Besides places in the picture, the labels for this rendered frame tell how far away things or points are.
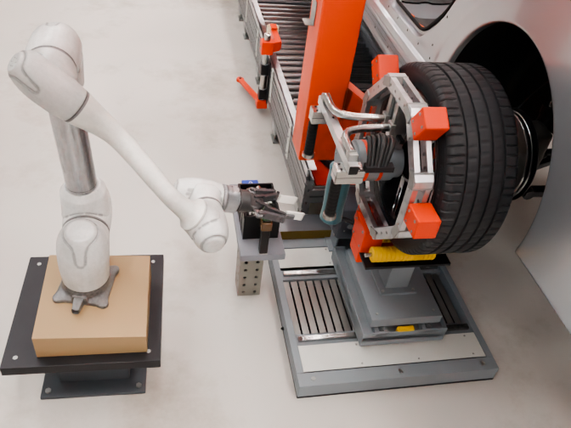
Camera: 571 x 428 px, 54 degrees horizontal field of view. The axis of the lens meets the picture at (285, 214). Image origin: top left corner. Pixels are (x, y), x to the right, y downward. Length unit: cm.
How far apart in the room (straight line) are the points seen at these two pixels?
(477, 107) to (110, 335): 135
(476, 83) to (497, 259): 141
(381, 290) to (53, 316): 124
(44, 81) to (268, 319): 141
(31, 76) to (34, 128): 213
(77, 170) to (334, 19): 105
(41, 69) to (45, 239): 146
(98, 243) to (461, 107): 119
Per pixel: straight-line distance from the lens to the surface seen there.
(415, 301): 239
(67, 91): 155
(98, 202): 198
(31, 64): 154
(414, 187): 172
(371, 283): 240
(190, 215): 162
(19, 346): 210
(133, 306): 201
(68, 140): 183
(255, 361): 235
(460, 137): 173
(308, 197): 274
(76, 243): 185
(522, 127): 210
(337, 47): 223
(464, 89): 183
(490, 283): 295
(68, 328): 198
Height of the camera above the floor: 193
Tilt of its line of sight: 40 degrees down
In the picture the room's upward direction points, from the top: 8 degrees clockwise
